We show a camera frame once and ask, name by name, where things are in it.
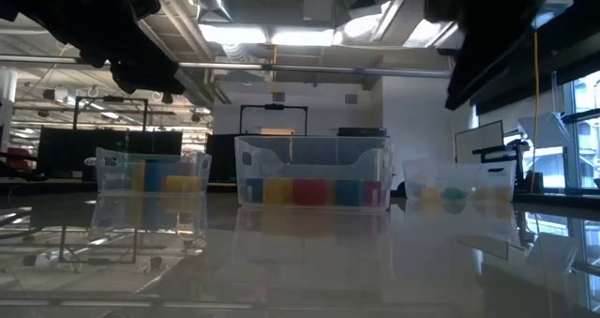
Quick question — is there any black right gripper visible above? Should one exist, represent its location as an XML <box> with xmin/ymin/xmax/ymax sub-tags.
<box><xmin>424</xmin><ymin>0</ymin><xmax>559</xmax><ymax>111</ymax></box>

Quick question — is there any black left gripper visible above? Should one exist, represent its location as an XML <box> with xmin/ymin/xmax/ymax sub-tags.
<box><xmin>18</xmin><ymin>0</ymin><xmax>187</xmax><ymax>96</ymax></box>

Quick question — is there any blue wooden cylinder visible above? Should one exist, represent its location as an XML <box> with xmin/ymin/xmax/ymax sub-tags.
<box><xmin>143</xmin><ymin>160</ymin><xmax>165</xmax><ymax>192</ymax></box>

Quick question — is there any yellow wooden cylinder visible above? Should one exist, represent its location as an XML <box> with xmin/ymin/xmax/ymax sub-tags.
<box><xmin>130</xmin><ymin>161</ymin><xmax>145</xmax><ymax>192</ymax></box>
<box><xmin>163</xmin><ymin>175</ymin><xmax>203</xmax><ymax>193</ymax></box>

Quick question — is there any blue wooden cube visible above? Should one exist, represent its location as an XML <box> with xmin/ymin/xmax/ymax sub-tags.
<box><xmin>246</xmin><ymin>177</ymin><xmax>264</xmax><ymax>204</ymax></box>
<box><xmin>334</xmin><ymin>180</ymin><xmax>366</xmax><ymax>206</ymax></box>

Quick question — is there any white monitor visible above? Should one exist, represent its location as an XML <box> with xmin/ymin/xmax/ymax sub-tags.
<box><xmin>453</xmin><ymin>119</ymin><xmax>506</xmax><ymax>164</ymax></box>

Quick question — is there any black desk equipment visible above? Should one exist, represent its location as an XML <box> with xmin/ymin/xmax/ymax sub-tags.
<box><xmin>472</xmin><ymin>139</ymin><xmax>531</xmax><ymax>164</ymax></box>

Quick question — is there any white triangular sheet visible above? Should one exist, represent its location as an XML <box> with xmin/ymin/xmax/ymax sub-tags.
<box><xmin>517</xmin><ymin>111</ymin><xmax>572</xmax><ymax>150</ymax></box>

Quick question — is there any bright ceiling light panel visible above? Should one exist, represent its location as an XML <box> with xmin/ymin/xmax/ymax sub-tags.
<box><xmin>270</xmin><ymin>28</ymin><xmax>337</xmax><ymax>47</ymax></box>
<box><xmin>199</xmin><ymin>24</ymin><xmax>268</xmax><ymax>46</ymax></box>

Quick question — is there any narrow black screen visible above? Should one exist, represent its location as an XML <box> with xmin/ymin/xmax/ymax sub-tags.
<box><xmin>205</xmin><ymin>133</ymin><xmax>238</xmax><ymax>184</ymax></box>

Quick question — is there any wide black screen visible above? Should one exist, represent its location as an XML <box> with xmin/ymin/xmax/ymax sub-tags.
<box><xmin>37</xmin><ymin>126</ymin><xmax>184</xmax><ymax>181</ymax></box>

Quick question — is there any clear plastic bin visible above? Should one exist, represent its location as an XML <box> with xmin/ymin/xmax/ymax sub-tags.
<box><xmin>96</xmin><ymin>147</ymin><xmax>212</xmax><ymax>196</ymax></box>
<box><xmin>402</xmin><ymin>159</ymin><xmax>517</xmax><ymax>202</ymax></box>
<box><xmin>233</xmin><ymin>134</ymin><xmax>395</xmax><ymax>211</ymax></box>

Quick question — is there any flat black device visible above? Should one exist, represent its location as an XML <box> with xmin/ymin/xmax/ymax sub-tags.
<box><xmin>336</xmin><ymin>127</ymin><xmax>389</xmax><ymax>138</ymax></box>

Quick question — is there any white column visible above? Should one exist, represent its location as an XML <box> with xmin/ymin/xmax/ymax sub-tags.
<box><xmin>0</xmin><ymin>67</ymin><xmax>19</xmax><ymax>153</ymax></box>

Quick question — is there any long metal ceiling pipe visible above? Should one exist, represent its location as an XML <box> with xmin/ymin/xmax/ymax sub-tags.
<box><xmin>0</xmin><ymin>54</ymin><xmax>452</xmax><ymax>79</ymax></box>

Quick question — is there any red object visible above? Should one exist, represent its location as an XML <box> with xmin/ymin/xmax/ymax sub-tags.
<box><xmin>7</xmin><ymin>147</ymin><xmax>37</xmax><ymax>169</ymax></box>

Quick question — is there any grey ceiling box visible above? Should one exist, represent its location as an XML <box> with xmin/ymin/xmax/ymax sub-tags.
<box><xmin>303</xmin><ymin>0</ymin><xmax>335</xmax><ymax>23</ymax></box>

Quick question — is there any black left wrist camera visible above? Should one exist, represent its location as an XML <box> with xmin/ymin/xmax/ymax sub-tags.
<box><xmin>125</xmin><ymin>0</ymin><xmax>163</xmax><ymax>23</ymax></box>

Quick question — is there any black rig frame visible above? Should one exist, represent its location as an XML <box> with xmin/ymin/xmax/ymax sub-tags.
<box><xmin>238</xmin><ymin>103</ymin><xmax>309</xmax><ymax>137</ymax></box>

